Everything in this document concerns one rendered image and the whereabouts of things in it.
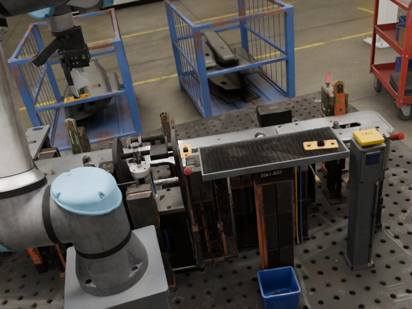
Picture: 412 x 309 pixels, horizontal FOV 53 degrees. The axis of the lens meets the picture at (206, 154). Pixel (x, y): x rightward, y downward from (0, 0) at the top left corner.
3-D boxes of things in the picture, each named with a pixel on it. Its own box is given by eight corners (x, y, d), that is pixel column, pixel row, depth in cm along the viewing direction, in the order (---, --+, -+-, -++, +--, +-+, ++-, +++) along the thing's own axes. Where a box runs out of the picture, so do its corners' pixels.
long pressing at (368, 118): (371, 107, 156) (371, 103, 155) (401, 136, 137) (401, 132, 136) (7, 167, 155) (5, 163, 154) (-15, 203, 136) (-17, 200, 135)
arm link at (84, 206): (127, 249, 79) (110, 192, 71) (57, 260, 79) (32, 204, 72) (133, 209, 89) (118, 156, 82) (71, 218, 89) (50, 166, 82)
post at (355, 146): (365, 249, 136) (375, 132, 113) (374, 267, 129) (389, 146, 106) (342, 253, 136) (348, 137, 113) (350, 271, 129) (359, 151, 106)
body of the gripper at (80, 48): (90, 68, 126) (78, 28, 119) (61, 73, 125) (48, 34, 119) (91, 61, 132) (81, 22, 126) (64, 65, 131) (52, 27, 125)
